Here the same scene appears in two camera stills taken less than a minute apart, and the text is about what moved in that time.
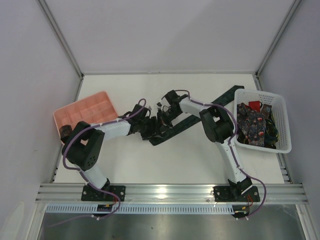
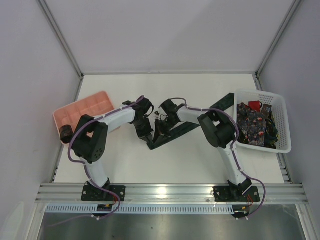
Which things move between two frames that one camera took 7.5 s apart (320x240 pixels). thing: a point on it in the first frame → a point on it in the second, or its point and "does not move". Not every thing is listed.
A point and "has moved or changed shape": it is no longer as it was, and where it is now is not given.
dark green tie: [232, 91] has moved or changed shape
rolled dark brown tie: [65, 132] does not move
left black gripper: [152, 125] does not move
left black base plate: [88, 194] does not move
